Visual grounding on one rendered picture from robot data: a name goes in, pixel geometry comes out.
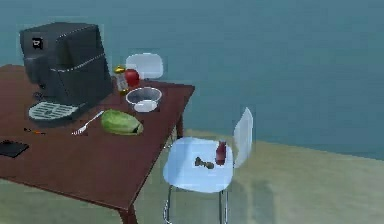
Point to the dark red bottle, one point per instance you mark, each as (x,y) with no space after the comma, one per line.
(220,153)

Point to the clear glass bowl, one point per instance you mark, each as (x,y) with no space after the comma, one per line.
(144,98)

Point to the small brown pepper mill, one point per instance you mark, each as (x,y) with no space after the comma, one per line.
(204,163)

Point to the white chair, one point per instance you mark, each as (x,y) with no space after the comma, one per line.
(200,166)
(146,65)

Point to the red apple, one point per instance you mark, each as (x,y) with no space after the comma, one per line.
(132,77)

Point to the green lettuce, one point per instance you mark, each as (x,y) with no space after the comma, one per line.
(120,122)

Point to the yellow capped shaker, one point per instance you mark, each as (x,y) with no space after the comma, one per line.
(121,80)

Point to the silver fork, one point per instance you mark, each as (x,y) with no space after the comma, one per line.
(87,123)

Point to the dark brown wooden table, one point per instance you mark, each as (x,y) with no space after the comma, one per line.
(83,160)

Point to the black coffee machine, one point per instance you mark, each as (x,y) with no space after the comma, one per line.
(70,66)

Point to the orange black pencil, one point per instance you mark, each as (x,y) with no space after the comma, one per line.
(35,131)

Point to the black flat phone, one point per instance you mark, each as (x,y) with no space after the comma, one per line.
(12,148)

